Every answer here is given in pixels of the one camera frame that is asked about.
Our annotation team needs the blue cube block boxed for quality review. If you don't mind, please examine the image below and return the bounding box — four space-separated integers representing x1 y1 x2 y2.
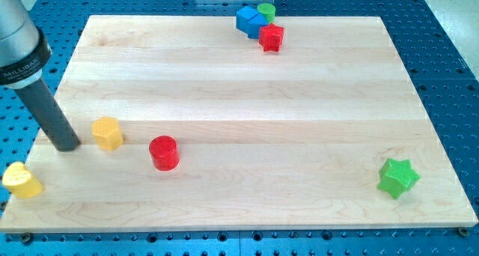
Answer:
236 7 258 33

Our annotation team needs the black corner screw left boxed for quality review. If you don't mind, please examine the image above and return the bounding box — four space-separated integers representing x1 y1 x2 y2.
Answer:
19 233 33 245

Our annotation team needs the blue pentagon block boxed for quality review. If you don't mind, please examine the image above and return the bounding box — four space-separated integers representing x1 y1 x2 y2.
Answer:
246 13 269 39

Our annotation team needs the wooden board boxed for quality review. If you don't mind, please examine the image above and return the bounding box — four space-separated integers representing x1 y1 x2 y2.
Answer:
1 15 478 233

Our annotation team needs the yellow heart block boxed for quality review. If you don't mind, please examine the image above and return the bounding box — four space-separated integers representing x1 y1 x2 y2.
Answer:
1 162 43 198

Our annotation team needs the green cylinder block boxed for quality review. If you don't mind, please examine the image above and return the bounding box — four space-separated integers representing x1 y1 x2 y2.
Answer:
257 3 276 23

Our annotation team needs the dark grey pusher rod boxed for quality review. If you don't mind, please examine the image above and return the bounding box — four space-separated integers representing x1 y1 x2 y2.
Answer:
15 79 79 152

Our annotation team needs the black corner screw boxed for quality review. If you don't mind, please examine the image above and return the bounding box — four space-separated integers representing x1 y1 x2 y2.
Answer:
457 227 469 237
19 233 33 245

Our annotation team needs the black corner screw right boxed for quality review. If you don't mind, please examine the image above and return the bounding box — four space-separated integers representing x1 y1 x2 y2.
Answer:
457 227 469 237

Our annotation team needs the red star block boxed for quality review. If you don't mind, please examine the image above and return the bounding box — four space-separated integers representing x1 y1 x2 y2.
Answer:
258 23 284 52

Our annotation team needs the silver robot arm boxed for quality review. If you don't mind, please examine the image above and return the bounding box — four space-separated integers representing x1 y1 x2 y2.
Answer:
1 0 52 89

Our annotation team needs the red cylinder block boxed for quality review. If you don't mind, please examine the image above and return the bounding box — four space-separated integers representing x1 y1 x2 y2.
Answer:
149 135 180 171

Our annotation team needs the green star block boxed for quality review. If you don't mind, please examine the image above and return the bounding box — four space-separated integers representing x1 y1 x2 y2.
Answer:
376 158 421 199

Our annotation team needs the yellow hexagon block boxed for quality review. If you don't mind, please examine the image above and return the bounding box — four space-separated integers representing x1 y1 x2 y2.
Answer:
91 117 124 150

